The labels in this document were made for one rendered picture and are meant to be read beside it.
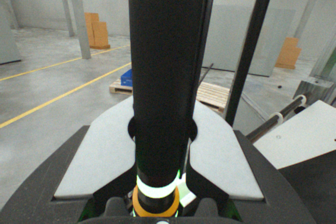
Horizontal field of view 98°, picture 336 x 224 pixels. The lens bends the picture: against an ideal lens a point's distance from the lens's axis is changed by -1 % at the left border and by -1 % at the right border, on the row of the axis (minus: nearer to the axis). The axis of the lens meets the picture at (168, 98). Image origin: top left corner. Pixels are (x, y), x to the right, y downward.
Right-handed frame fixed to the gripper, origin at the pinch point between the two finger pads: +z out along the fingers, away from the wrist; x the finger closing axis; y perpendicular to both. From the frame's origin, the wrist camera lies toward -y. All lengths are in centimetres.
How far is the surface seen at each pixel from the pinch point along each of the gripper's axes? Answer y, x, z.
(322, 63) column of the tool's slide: 4, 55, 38
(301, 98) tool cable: 10.6, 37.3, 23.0
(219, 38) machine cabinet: 45, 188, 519
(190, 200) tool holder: 11.2, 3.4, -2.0
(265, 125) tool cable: 10.4, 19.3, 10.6
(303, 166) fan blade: 11.3, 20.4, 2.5
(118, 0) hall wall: -107, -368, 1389
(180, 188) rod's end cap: 10.9, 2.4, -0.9
